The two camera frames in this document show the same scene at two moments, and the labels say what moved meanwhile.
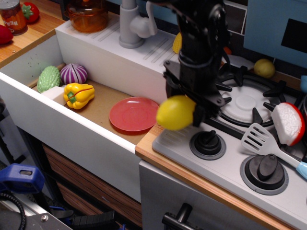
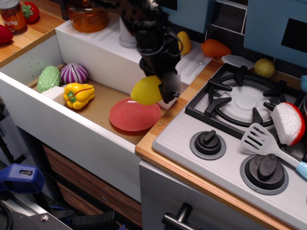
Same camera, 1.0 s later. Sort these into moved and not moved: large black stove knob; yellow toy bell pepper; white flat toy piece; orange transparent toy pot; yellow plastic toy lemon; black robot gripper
Moved: black robot gripper; yellow plastic toy lemon
Not moved: large black stove knob; white flat toy piece; yellow toy bell pepper; orange transparent toy pot
